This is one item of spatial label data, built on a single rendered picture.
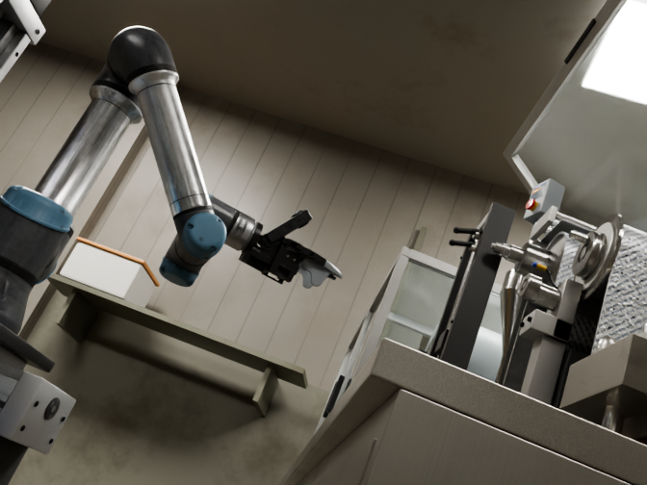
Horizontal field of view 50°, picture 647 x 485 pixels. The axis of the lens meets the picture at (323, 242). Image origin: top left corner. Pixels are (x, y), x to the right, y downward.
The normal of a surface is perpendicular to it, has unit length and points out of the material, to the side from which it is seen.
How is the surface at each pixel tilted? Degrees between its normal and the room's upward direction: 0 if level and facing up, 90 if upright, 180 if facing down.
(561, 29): 180
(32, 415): 90
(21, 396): 90
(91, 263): 90
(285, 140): 90
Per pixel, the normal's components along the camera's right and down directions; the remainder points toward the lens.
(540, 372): 0.11, -0.38
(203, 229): 0.38, -0.25
